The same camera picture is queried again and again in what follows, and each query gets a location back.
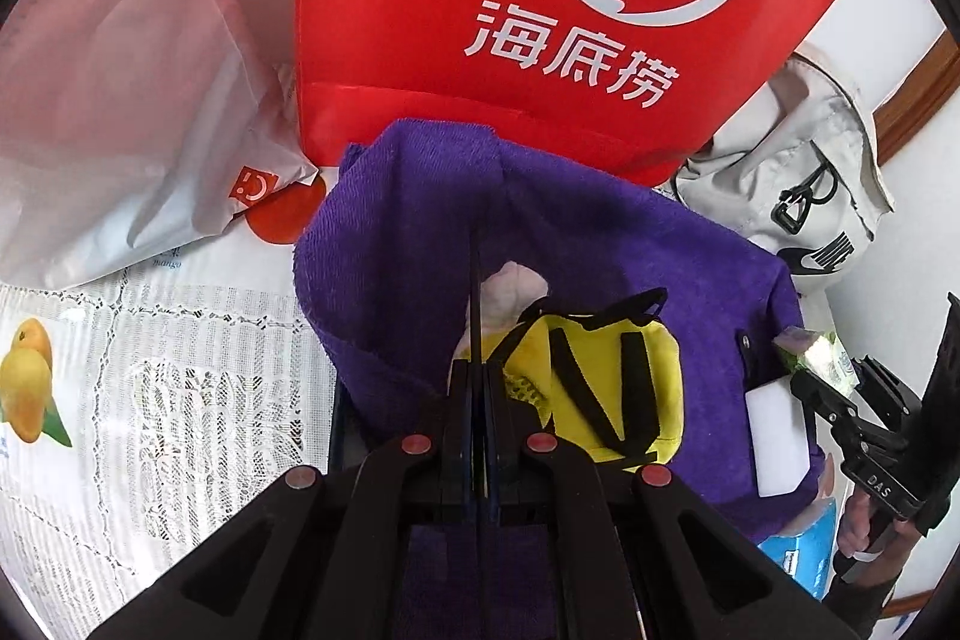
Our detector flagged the brown wooden door frame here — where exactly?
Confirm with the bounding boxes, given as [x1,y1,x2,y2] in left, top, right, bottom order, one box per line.
[874,29,960,165]

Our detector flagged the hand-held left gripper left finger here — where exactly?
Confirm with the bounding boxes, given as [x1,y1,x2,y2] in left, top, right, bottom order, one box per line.
[86,224,485,640]

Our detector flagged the blue tissue pack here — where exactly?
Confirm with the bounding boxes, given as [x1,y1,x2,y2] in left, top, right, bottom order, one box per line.
[754,503,842,605]

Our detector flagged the grey waist bag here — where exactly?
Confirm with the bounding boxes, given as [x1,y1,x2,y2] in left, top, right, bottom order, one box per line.
[673,51,897,277]

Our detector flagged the purple fabric storage basket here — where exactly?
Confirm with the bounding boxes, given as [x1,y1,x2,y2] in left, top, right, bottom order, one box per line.
[292,119,830,640]

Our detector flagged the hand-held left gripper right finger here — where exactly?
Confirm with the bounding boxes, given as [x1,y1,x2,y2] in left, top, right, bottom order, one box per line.
[480,362,867,640]

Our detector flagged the person's right forearm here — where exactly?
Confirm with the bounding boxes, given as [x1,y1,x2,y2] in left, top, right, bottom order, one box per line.
[821,550,912,640]

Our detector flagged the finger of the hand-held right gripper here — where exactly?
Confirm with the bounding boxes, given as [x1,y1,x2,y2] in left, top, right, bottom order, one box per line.
[855,353,922,438]
[789,368,875,461]

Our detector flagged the person's right hand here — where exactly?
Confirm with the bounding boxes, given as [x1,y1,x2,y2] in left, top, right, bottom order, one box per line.
[836,494,901,585]

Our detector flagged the large white plastic shopping bag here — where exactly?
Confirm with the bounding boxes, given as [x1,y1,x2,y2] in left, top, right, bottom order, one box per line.
[0,0,320,292]

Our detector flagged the red paper shopping bag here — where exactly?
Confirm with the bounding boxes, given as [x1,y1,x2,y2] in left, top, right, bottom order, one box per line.
[295,0,878,187]

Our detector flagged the green wet wipes pack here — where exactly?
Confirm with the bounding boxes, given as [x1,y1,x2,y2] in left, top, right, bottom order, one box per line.
[772,325,857,397]

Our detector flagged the yellow mesh bag black straps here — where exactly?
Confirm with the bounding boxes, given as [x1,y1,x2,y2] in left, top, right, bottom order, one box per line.
[450,287,687,465]

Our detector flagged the white foam block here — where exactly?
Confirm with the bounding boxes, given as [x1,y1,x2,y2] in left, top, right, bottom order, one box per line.
[750,377,815,498]

